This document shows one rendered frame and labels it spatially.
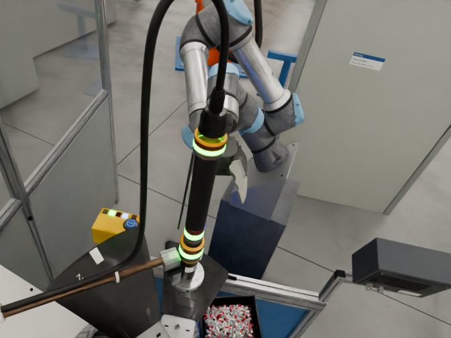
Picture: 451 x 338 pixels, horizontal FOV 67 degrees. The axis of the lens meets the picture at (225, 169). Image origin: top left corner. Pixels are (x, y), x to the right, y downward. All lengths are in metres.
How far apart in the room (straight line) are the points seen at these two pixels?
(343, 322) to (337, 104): 1.46
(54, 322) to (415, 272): 1.05
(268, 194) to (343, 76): 1.28
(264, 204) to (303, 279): 1.26
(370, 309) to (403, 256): 1.45
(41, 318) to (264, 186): 0.83
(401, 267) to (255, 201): 0.56
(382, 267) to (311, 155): 1.68
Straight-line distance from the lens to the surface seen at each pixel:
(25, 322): 0.96
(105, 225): 1.28
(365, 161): 2.87
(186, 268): 0.67
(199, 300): 1.01
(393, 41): 2.39
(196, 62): 1.07
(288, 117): 1.29
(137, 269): 0.62
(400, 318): 2.78
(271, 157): 1.36
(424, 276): 1.28
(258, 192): 1.36
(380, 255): 1.22
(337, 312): 2.57
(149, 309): 0.85
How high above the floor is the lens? 2.09
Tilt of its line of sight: 43 degrees down
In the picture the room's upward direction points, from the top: 13 degrees clockwise
